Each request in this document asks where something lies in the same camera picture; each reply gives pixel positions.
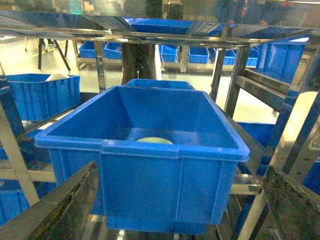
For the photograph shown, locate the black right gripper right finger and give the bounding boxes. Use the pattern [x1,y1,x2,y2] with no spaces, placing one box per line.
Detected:
[263,166,320,240]

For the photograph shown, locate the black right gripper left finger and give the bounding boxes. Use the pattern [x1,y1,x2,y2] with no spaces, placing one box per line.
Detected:
[0,161,100,240]

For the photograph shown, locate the light green bowl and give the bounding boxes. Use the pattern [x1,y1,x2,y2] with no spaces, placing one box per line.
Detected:
[137,137,173,145]

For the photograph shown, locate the blue bin at left shelf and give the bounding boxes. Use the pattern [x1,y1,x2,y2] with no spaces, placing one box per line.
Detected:
[6,73,81,122]

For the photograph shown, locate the large blue target bin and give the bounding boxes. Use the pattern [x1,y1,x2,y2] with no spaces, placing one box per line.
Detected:
[34,85,250,234]

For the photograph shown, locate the person dark trousers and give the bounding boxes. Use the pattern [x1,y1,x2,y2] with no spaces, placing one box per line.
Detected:
[121,43,157,85]

